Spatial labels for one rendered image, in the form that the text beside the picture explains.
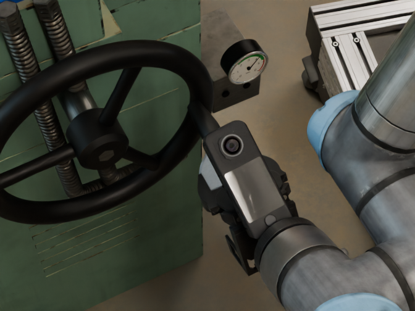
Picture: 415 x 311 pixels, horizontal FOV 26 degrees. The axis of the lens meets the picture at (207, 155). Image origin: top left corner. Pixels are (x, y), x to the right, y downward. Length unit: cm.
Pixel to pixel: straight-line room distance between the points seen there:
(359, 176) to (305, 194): 109
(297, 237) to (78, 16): 34
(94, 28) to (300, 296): 39
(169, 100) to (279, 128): 70
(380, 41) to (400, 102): 112
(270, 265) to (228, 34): 58
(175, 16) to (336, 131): 42
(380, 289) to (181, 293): 106
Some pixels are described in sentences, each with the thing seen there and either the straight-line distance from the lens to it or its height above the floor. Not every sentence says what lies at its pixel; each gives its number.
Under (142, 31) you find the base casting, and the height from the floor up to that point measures 74.
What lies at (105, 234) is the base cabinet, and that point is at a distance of 156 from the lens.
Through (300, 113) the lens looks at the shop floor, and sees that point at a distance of 203.
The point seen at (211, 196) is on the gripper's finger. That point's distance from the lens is 94.
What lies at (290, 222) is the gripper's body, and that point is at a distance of 86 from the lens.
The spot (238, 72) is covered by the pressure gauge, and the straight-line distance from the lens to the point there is 125.
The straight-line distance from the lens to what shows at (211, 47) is 133.
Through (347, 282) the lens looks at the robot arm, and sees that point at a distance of 77.
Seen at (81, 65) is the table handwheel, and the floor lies 95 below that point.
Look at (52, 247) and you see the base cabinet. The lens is 153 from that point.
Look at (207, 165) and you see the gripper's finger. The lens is 99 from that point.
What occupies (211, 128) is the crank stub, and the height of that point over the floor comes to 83.
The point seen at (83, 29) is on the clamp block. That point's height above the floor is 90.
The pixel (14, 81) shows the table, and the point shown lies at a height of 86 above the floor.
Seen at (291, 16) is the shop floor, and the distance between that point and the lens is 220.
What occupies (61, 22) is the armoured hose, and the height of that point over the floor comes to 93.
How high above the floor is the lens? 164
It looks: 57 degrees down
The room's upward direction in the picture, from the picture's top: straight up
